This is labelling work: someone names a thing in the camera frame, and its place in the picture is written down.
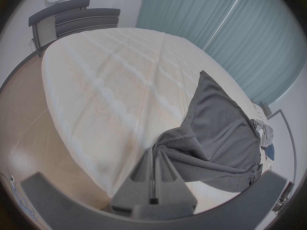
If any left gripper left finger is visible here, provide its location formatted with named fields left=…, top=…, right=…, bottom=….
left=111, top=148, right=155, bottom=209

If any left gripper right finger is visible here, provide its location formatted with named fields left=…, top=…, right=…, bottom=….
left=156, top=150, right=198, bottom=210

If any black T-shirt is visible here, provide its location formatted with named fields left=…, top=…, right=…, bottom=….
left=153, top=70, right=263, bottom=193

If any pile of clothes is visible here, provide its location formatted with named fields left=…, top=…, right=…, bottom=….
left=251, top=119, right=275, bottom=161

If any bed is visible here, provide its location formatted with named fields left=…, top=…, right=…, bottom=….
left=41, top=27, right=297, bottom=212

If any grey bedside table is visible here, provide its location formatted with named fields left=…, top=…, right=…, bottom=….
left=251, top=100, right=270, bottom=116

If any blue-green curtain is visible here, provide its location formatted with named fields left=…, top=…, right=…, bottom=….
left=203, top=0, right=307, bottom=108
left=135, top=0, right=246, bottom=50

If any black dressing table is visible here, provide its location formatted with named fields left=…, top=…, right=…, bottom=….
left=28, top=0, right=91, bottom=58

